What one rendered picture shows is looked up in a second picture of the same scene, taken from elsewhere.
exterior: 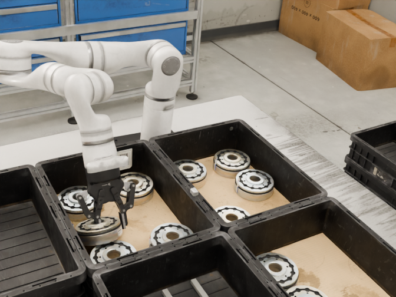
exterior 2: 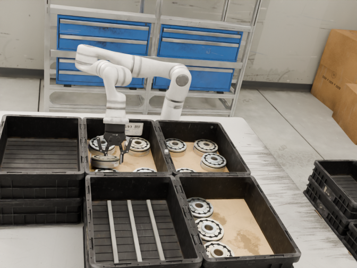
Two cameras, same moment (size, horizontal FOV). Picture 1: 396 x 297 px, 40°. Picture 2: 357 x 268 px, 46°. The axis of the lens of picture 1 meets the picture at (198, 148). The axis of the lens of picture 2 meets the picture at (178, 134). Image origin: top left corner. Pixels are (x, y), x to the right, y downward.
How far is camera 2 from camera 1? 0.45 m
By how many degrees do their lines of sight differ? 13
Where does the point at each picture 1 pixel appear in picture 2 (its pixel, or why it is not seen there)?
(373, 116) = not seen: outside the picture
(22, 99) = not seen: hidden behind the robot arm
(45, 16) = (137, 48)
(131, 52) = (160, 67)
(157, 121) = (169, 114)
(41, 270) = not seen: hidden behind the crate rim
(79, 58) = (125, 64)
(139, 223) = (132, 165)
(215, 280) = (161, 204)
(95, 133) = (113, 102)
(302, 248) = (224, 203)
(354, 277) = (249, 226)
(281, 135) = (257, 147)
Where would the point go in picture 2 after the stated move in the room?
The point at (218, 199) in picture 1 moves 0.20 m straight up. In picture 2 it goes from (187, 165) to (195, 122)
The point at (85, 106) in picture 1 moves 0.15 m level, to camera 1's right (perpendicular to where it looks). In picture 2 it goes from (110, 85) to (149, 96)
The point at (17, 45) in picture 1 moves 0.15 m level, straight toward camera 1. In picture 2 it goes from (91, 48) to (84, 60)
